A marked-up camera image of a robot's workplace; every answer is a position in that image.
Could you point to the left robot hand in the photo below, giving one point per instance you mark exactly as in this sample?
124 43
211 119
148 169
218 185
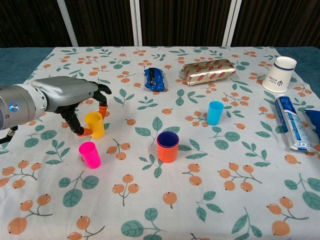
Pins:
67 92

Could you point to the yellow plastic cup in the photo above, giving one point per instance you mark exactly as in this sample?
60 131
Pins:
96 127

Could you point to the pink plastic cup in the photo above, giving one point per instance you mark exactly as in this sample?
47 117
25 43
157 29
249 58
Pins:
91 158

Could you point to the dark blue plastic cup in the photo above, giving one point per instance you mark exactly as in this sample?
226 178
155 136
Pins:
167 138

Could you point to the light blue plastic cup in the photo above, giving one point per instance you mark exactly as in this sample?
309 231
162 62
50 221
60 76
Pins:
214 116

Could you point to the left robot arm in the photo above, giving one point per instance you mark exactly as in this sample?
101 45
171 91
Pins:
15 107

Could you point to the large orange plastic cup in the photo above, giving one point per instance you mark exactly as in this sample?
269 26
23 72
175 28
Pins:
167 155

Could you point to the white paper cup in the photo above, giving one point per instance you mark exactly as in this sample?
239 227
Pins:
276 80

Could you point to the dark slatted partition panel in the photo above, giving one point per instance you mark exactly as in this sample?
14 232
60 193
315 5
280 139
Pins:
182 22
277 22
100 22
30 22

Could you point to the floral print tablecloth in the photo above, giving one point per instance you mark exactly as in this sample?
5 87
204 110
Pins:
140 187

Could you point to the gold red-print wrapped package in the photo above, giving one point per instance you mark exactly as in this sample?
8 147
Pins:
207 72

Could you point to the white blue toothpaste tube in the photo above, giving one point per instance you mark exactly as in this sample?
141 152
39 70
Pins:
292 122

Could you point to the white partition post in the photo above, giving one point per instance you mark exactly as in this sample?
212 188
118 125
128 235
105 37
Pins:
68 25
138 37
231 25

